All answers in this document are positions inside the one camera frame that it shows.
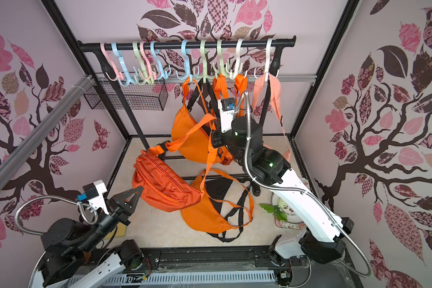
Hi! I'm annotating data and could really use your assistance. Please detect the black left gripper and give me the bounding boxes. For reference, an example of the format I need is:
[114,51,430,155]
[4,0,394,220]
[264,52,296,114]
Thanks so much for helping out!
[78,184,145,250]

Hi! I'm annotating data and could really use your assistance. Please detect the orange bag bottom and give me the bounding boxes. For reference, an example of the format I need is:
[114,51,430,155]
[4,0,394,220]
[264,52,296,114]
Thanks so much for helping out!
[170,76,235,166]

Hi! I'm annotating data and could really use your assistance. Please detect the pink fanny pack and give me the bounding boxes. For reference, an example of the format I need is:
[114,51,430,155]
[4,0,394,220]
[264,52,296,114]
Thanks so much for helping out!
[252,73,292,162]

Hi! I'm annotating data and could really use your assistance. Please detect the light orange fanny pack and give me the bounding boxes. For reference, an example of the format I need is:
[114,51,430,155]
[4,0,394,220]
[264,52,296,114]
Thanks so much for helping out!
[211,74,247,117]

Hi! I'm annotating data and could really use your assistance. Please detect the black fanny pack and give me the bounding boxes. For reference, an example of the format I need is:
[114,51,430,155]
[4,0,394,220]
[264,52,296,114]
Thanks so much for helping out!
[186,79,220,129]

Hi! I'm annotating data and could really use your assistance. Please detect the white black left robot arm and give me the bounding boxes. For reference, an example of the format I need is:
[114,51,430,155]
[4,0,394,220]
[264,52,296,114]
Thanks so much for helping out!
[28,181,145,288]

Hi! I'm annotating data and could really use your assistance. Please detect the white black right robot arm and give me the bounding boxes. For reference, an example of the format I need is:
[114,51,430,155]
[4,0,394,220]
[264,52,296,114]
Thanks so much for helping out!
[222,116,354,264]

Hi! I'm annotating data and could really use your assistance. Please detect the green hook right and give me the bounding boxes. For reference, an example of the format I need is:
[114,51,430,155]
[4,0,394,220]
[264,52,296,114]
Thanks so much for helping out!
[212,40,229,78]

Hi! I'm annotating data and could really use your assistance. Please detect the green hook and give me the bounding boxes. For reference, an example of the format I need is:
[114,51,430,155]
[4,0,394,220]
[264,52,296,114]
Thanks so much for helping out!
[212,40,229,78]
[193,40,214,80]
[132,42,153,85]

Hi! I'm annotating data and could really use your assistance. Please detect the green hook middle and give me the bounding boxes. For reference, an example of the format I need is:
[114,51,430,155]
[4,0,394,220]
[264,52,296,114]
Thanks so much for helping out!
[193,40,214,80]

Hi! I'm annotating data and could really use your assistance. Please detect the blue hook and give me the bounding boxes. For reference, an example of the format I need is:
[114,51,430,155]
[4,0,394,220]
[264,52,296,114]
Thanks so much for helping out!
[111,43,137,87]
[150,41,172,80]
[175,39,194,81]

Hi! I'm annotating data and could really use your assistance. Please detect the pink hook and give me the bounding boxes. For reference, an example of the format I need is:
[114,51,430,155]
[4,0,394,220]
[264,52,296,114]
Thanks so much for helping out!
[139,42,157,85]
[100,43,124,81]

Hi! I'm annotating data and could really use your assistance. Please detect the green hook left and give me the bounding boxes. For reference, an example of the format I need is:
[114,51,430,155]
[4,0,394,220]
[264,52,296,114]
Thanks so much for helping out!
[132,42,153,85]

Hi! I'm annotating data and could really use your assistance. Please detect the blue hook left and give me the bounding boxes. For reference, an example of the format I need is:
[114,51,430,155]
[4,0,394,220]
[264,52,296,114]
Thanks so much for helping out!
[111,43,137,87]

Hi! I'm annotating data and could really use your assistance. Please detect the yellow sponge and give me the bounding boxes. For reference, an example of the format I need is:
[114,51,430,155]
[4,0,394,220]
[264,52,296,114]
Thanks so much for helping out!
[104,223,122,240]

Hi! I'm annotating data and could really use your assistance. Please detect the silver flexible conduit right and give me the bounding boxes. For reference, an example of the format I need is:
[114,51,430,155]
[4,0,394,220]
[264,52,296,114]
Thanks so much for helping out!
[242,92,373,278]

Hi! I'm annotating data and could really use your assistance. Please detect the silver flexible conduit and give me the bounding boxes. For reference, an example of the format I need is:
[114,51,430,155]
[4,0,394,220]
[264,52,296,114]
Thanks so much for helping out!
[1,199,80,288]
[242,92,373,278]

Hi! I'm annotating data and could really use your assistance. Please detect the silver flexible conduit left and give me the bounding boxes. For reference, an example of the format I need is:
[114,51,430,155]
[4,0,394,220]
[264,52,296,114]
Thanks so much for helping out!
[1,199,80,288]

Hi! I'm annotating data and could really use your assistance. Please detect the floral placemat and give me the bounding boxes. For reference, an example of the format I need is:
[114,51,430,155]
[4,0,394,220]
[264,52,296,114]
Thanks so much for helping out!
[271,193,306,230]

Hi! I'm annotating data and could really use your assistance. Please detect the dark grey clothes rack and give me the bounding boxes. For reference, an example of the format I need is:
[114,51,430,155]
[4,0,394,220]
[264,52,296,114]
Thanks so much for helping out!
[77,35,296,197]

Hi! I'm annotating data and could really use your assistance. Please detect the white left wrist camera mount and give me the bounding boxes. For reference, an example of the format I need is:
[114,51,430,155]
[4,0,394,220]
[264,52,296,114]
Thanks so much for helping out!
[78,180,109,215]

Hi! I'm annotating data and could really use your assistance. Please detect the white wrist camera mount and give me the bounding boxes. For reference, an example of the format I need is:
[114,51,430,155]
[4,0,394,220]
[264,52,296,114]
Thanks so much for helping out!
[78,180,109,215]
[218,97,236,133]

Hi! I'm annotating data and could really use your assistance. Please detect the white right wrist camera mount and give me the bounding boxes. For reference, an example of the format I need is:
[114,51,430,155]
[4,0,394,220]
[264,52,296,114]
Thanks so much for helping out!
[218,97,236,133]

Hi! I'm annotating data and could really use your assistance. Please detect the orange bag with black straps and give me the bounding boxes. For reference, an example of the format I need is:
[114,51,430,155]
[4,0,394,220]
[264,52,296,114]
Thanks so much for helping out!
[181,169,254,243]

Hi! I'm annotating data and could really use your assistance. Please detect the white slotted cable duct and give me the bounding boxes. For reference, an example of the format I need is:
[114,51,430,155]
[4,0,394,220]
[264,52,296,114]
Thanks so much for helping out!
[102,271,276,288]

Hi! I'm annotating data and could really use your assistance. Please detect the black wire basket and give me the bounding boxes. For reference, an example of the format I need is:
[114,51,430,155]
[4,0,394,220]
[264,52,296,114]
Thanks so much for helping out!
[84,80,169,110]

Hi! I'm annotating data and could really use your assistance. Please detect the aluminium rail left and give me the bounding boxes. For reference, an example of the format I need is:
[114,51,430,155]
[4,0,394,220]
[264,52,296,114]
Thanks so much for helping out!
[0,75,94,192]

